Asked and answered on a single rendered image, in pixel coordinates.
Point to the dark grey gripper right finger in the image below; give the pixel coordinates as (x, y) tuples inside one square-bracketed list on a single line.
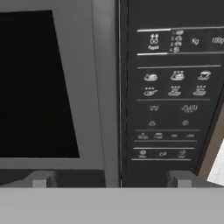
[(183, 178)]

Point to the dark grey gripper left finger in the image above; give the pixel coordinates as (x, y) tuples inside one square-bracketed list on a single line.
[(40, 178)]

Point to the black microwave oven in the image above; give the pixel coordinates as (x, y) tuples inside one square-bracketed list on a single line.
[(166, 96)]

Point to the grey microwave door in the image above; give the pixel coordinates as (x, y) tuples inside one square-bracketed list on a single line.
[(84, 96)]

